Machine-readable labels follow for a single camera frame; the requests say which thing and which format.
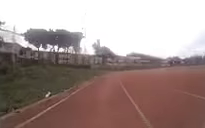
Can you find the dark tree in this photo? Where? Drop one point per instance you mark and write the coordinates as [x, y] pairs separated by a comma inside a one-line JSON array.
[[101, 50]]

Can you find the tall thin pole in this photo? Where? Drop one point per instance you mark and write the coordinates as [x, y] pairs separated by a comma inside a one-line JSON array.
[[84, 30]]

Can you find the low distant buildings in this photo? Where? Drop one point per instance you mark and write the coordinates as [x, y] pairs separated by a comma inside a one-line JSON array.
[[146, 58]]

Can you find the group of dark trees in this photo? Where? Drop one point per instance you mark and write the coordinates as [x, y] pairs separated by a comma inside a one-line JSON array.
[[55, 37]]

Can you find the small white litter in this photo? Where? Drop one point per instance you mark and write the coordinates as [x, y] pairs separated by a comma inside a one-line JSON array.
[[48, 94]]

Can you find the pale kerb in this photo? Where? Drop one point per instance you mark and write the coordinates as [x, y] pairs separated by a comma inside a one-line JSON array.
[[40, 101]]

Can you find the building with pale roof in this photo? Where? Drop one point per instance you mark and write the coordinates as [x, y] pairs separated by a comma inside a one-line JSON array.
[[10, 45]]

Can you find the long grey wall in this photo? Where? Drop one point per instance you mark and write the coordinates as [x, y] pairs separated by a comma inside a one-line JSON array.
[[61, 58]]

